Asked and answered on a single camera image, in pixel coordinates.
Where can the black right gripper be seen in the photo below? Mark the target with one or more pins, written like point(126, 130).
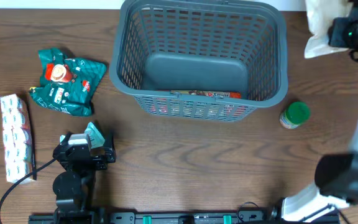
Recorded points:
point(338, 38)

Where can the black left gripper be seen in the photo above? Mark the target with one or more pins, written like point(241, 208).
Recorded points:
point(101, 162)

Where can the white paper pouch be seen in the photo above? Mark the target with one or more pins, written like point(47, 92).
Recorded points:
point(320, 14)

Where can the green lid jar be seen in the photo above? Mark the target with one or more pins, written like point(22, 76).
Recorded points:
point(295, 115)

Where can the orange pasta pack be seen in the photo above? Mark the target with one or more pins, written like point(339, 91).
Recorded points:
point(199, 110)

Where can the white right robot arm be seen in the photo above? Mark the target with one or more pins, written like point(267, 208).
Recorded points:
point(335, 184)

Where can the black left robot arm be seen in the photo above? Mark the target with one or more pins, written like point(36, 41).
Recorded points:
point(74, 187)

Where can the white tissue pack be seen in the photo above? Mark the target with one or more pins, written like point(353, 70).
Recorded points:
point(17, 138)

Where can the small teal packet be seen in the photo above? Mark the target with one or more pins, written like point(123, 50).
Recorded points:
point(95, 135)

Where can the green coffee bag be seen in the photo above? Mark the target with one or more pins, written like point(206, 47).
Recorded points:
point(67, 84)

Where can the grey plastic basket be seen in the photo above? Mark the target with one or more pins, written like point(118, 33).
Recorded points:
point(238, 46)

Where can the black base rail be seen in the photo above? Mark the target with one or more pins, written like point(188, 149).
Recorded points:
point(245, 216)

